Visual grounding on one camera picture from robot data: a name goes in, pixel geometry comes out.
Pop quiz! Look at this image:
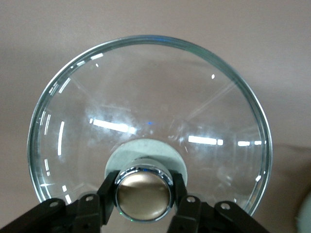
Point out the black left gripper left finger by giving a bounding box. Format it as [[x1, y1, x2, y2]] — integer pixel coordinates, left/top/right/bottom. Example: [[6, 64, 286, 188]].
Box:
[[0, 171, 120, 233]]

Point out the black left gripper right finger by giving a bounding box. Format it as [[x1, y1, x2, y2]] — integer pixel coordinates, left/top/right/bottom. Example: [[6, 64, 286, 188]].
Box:
[[167, 172, 267, 233]]

